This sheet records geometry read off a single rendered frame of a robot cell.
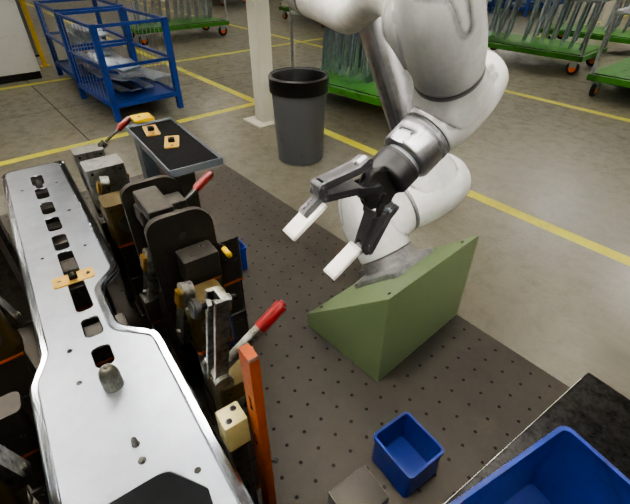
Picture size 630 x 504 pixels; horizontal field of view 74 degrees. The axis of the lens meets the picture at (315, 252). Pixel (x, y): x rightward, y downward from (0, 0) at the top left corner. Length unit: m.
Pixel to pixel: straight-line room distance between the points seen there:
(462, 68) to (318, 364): 0.80
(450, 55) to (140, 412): 0.68
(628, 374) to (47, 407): 2.27
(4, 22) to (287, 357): 6.81
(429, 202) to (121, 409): 0.87
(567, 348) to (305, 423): 1.66
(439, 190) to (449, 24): 0.69
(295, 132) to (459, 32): 3.12
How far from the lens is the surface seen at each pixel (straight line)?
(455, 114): 0.68
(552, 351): 2.39
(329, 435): 1.04
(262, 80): 4.66
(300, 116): 3.59
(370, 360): 1.09
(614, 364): 2.48
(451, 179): 1.22
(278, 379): 1.13
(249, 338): 0.67
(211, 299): 0.60
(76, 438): 0.78
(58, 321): 0.98
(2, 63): 7.56
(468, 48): 0.61
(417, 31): 0.58
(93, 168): 1.29
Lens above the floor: 1.60
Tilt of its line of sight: 37 degrees down
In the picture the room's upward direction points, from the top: straight up
